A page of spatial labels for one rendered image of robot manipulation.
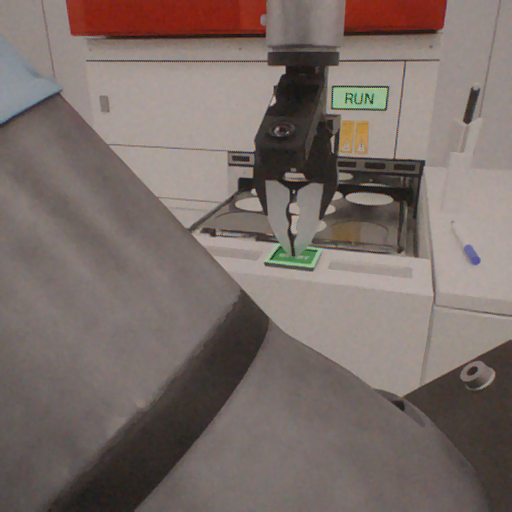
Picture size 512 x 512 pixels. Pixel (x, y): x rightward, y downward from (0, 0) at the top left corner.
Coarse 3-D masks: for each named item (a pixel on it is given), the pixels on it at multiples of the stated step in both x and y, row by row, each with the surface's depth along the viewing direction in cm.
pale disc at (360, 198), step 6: (348, 198) 100; (354, 198) 100; (360, 198) 100; (366, 198) 100; (372, 198) 100; (378, 198) 100; (384, 198) 100; (390, 198) 100; (366, 204) 96; (372, 204) 96; (378, 204) 96
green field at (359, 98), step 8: (336, 88) 99; (344, 88) 99; (352, 88) 98; (360, 88) 98; (368, 88) 97; (376, 88) 97; (384, 88) 96; (336, 96) 100; (344, 96) 99; (352, 96) 99; (360, 96) 98; (368, 96) 98; (376, 96) 97; (384, 96) 97; (336, 104) 100; (344, 104) 100; (352, 104) 99; (360, 104) 99; (368, 104) 98; (376, 104) 98; (384, 104) 98
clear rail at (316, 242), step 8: (192, 232) 82; (224, 232) 80; (232, 232) 80; (240, 232) 79; (248, 232) 79; (256, 232) 79; (264, 240) 79; (272, 240) 78; (312, 240) 76; (320, 240) 76; (328, 240) 76; (336, 240) 75; (344, 240) 75; (336, 248) 76; (344, 248) 75; (352, 248) 75; (360, 248) 74; (368, 248) 74; (376, 248) 73; (384, 248) 73; (392, 248) 73; (400, 248) 73
